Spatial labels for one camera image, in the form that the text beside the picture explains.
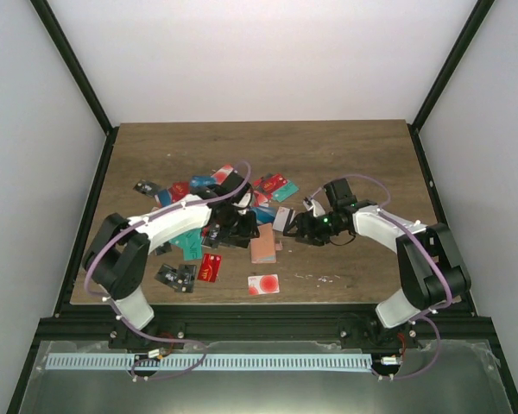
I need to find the wrist white camera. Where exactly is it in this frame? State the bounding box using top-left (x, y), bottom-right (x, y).
top-left (303, 198), bottom-right (325, 217)
top-left (233, 192), bottom-right (254, 216)

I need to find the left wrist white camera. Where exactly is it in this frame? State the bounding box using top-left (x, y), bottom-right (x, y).
top-left (233, 192), bottom-right (254, 216)

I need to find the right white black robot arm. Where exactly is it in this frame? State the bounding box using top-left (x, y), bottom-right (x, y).
top-left (282, 176), bottom-right (471, 348)

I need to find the blue striped card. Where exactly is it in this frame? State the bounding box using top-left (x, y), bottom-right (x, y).
top-left (252, 206), bottom-right (277, 225)

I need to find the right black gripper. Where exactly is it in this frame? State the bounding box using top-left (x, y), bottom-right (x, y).
top-left (283, 210), bottom-right (345, 247)

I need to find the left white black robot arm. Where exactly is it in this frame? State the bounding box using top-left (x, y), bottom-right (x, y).
top-left (81, 172), bottom-right (259, 348)

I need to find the teal card far right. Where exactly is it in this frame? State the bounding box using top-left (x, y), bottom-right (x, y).
top-left (272, 180), bottom-right (299, 202)

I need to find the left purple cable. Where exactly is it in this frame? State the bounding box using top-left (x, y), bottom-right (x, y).
top-left (82, 160), bottom-right (254, 382)

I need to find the purple cable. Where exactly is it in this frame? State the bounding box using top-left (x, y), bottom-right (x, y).
top-left (82, 160), bottom-right (254, 382)
top-left (310, 173), bottom-right (454, 381)

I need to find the red vip card front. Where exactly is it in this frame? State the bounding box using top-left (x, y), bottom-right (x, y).
top-left (197, 254), bottom-right (222, 283)

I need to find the black frame right post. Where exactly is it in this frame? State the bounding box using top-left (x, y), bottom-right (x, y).
top-left (412, 0), bottom-right (496, 130)

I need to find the blue card top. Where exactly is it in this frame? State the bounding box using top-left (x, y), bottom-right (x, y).
top-left (189, 175), bottom-right (217, 188)

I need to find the black frame left post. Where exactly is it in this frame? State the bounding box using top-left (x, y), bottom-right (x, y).
top-left (28, 0), bottom-right (115, 135)

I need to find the light blue slotted cable duct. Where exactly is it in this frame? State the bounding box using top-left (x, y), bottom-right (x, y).
top-left (45, 353), bottom-right (372, 373)

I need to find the teal cards centre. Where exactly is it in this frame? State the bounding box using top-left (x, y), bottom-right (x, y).
top-left (169, 229), bottom-right (203, 261)

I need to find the black cards front left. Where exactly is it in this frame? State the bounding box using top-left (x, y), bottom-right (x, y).
top-left (155, 264), bottom-right (197, 293)

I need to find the blue card left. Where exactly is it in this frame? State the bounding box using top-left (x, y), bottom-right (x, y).
top-left (155, 189), bottom-right (173, 208)

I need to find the white red circle card front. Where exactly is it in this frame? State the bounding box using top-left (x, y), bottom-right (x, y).
top-left (248, 274), bottom-right (280, 296)

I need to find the white red circle card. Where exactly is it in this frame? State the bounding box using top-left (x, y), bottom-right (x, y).
top-left (248, 274), bottom-right (280, 296)
top-left (212, 164), bottom-right (234, 185)

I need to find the black aluminium front rail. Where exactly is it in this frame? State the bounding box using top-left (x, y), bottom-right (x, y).
top-left (34, 301), bottom-right (493, 350)

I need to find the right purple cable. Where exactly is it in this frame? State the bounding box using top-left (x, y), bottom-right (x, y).
top-left (310, 173), bottom-right (454, 381)

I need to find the red card left top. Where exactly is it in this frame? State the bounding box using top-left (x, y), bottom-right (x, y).
top-left (168, 181), bottom-right (190, 203)

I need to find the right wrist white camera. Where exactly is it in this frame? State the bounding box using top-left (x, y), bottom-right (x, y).
top-left (303, 198), bottom-right (325, 217)

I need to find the pink leather card holder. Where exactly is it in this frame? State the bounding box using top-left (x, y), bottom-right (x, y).
top-left (250, 223), bottom-right (277, 264)

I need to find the black frame post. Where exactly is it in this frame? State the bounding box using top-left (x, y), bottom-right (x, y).
top-left (412, 0), bottom-right (496, 130)
top-left (28, 0), bottom-right (115, 135)

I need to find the black card far left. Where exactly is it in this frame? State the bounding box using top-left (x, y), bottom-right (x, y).
top-left (133, 179), bottom-right (161, 198)

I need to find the red card far right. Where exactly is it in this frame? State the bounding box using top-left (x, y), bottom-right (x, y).
top-left (258, 173), bottom-right (287, 194)

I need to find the white card black stripe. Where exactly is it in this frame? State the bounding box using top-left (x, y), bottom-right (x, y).
top-left (273, 207), bottom-right (295, 232)

